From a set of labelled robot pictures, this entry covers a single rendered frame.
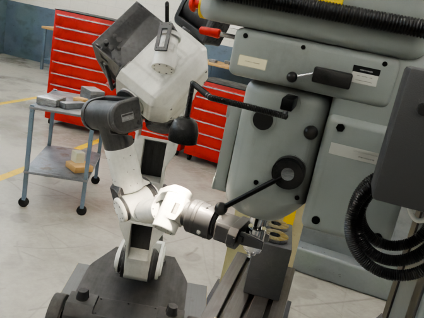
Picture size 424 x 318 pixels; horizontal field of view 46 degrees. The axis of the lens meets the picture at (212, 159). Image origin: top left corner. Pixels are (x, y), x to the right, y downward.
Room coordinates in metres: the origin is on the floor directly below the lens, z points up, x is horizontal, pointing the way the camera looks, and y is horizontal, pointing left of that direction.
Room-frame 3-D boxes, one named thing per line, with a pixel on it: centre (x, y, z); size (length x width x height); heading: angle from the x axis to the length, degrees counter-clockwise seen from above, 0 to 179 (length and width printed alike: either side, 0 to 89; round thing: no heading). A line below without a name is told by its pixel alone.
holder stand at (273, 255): (1.58, -0.26, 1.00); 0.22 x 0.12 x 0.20; 174
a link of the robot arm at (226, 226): (1.19, -0.06, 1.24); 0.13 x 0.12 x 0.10; 160
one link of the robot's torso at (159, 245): (2.00, 0.22, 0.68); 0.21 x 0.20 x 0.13; 2
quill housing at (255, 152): (1.16, -0.15, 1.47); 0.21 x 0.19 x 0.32; 167
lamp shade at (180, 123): (1.20, 0.08, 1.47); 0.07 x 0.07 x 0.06
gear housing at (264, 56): (1.15, -0.18, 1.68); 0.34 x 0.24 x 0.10; 77
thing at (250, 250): (1.16, -0.14, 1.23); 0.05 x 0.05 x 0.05
